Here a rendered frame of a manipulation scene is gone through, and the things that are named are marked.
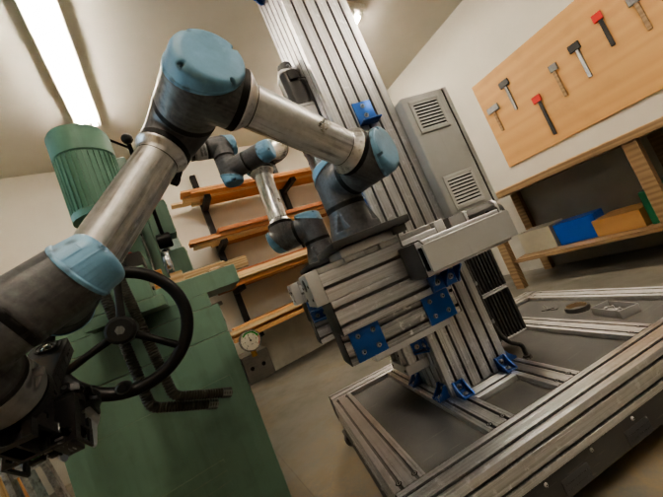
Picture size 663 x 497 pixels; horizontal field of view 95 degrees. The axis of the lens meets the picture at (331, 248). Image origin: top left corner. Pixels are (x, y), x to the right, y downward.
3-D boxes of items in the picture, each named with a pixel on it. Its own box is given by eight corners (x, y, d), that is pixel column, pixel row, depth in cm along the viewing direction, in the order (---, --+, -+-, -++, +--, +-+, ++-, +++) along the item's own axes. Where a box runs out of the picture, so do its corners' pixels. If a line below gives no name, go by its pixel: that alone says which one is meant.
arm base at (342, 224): (371, 233, 97) (359, 204, 98) (390, 221, 82) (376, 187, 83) (329, 249, 93) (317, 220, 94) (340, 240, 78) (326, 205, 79)
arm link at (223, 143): (240, 149, 111) (232, 128, 112) (209, 154, 106) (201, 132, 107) (238, 160, 118) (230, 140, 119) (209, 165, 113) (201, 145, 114)
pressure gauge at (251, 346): (246, 362, 86) (236, 334, 87) (244, 360, 90) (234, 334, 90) (266, 351, 89) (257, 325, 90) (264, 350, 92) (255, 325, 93)
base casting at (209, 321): (44, 409, 72) (33, 373, 73) (108, 377, 124) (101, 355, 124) (230, 329, 93) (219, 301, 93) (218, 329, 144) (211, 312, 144)
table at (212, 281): (-43, 380, 62) (-52, 351, 62) (30, 364, 89) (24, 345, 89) (245, 275, 89) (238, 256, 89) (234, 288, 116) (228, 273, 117)
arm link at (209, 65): (362, 164, 90) (154, 72, 57) (402, 134, 79) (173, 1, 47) (368, 199, 86) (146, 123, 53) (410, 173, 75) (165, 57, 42)
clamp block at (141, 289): (87, 319, 72) (75, 284, 73) (103, 320, 84) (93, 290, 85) (156, 295, 79) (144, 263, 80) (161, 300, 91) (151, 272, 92)
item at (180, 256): (170, 281, 117) (160, 252, 118) (172, 284, 124) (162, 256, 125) (195, 272, 122) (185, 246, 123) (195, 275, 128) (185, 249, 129)
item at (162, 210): (154, 238, 121) (141, 203, 122) (157, 244, 129) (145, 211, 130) (177, 232, 125) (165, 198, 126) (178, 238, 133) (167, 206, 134)
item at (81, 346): (45, 369, 74) (40, 353, 75) (76, 361, 93) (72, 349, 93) (211, 305, 92) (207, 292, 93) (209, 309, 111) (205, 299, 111)
